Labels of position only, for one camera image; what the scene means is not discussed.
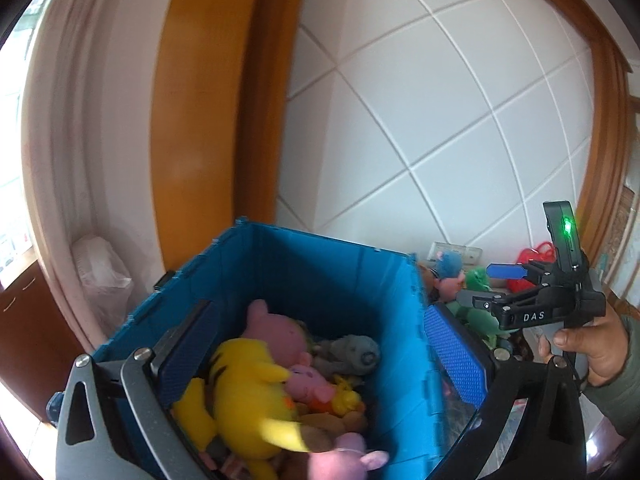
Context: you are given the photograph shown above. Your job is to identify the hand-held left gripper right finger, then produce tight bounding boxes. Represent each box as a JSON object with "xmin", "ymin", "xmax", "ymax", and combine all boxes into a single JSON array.
[{"xmin": 424, "ymin": 301, "xmax": 587, "ymax": 480}]

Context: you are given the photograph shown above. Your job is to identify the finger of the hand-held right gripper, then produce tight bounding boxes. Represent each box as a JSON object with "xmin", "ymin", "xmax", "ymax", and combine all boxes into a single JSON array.
[
  {"xmin": 486, "ymin": 262, "xmax": 528, "ymax": 281},
  {"xmin": 457, "ymin": 290, "xmax": 501, "ymax": 311}
]

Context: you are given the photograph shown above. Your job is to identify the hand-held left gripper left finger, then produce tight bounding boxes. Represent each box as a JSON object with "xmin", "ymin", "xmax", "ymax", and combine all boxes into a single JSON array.
[{"xmin": 54, "ymin": 299, "xmax": 224, "ymax": 480}]

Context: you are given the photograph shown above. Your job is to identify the grey elephant plush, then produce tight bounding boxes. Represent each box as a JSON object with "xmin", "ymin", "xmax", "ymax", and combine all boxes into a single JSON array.
[{"xmin": 312, "ymin": 335, "xmax": 382, "ymax": 378}]

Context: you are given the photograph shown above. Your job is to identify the orange dress pig plush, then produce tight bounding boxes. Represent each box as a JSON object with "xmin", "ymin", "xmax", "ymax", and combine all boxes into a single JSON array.
[{"xmin": 286, "ymin": 364, "xmax": 351, "ymax": 416}]

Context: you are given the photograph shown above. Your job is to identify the blue plastic storage crate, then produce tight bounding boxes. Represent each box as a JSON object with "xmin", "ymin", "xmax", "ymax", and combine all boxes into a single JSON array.
[{"xmin": 92, "ymin": 217, "xmax": 493, "ymax": 480}]

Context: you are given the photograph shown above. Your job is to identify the person's right forearm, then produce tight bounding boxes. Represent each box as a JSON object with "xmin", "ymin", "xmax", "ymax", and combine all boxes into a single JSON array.
[{"xmin": 582, "ymin": 310, "xmax": 640, "ymax": 438}]

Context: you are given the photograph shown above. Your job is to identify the person's right hand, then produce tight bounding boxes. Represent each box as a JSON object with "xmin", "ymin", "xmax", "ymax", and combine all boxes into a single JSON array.
[{"xmin": 539, "ymin": 305, "xmax": 632, "ymax": 387}]

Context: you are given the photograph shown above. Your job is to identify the red toy suitcase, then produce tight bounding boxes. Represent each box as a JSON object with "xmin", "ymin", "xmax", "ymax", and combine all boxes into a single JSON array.
[{"xmin": 506, "ymin": 240, "xmax": 556, "ymax": 295}]

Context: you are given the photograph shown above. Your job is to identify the teal plush cushion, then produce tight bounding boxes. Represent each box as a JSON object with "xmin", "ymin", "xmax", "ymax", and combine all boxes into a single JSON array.
[{"xmin": 445, "ymin": 300, "xmax": 506, "ymax": 348}]

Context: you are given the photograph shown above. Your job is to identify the green plush toy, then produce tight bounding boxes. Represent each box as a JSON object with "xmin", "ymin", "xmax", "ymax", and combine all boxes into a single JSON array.
[{"xmin": 464, "ymin": 266, "xmax": 495, "ymax": 292}]

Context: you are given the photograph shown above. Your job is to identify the blue and pink plush toy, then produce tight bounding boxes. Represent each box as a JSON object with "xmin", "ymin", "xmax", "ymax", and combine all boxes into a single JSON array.
[{"xmin": 431, "ymin": 251, "xmax": 465, "ymax": 301}]

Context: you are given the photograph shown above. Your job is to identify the large pink plush toy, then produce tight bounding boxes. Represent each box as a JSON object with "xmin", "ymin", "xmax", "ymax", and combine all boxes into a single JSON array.
[{"xmin": 241, "ymin": 299, "xmax": 313, "ymax": 368}]

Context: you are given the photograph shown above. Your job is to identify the white plastic bag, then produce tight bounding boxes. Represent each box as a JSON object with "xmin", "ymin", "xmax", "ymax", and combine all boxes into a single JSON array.
[{"xmin": 71, "ymin": 235, "xmax": 135, "ymax": 333}]

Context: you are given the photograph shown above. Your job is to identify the small yellow plush toy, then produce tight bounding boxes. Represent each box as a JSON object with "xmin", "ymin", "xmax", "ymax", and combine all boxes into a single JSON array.
[{"xmin": 330, "ymin": 376, "xmax": 365, "ymax": 413}]

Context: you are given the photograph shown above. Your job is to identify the tan plush toy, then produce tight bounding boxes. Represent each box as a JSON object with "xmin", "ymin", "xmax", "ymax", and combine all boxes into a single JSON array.
[{"xmin": 300, "ymin": 410, "xmax": 368, "ymax": 453}]

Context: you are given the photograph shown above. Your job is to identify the pink pig plush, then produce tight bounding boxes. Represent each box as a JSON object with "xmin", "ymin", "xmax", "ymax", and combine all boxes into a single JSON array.
[{"xmin": 306, "ymin": 432, "xmax": 391, "ymax": 480}]

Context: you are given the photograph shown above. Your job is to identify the brown wooden cabinet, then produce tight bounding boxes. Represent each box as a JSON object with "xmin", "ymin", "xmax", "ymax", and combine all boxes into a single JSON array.
[{"xmin": 0, "ymin": 260, "xmax": 96, "ymax": 423}]

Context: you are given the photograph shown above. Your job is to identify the pale curtain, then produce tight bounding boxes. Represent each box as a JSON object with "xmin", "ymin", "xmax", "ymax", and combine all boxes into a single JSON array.
[{"xmin": 20, "ymin": 0, "xmax": 171, "ymax": 321}]

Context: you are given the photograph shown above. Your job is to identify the white wall socket panel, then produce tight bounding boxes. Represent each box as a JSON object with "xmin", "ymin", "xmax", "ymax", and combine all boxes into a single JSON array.
[{"xmin": 427, "ymin": 242, "xmax": 483, "ymax": 266}]

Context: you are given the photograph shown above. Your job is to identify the wooden wall trim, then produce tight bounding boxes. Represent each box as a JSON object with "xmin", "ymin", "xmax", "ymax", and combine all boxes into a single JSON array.
[
  {"xmin": 150, "ymin": 0, "xmax": 311, "ymax": 281},
  {"xmin": 520, "ymin": 0, "xmax": 636, "ymax": 271}
]

